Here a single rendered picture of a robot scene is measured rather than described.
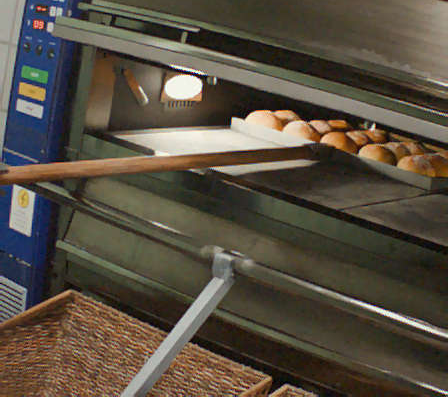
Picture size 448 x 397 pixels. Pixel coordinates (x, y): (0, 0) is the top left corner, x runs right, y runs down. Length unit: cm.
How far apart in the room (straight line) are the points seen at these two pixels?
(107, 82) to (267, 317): 65
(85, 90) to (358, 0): 69
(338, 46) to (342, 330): 51
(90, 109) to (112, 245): 29
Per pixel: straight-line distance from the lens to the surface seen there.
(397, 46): 212
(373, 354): 219
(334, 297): 178
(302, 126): 281
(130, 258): 252
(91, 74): 259
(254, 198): 232
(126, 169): 221
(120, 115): 268
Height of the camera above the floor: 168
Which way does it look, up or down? 12 degrees down
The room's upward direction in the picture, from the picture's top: 9 degrees clockwise
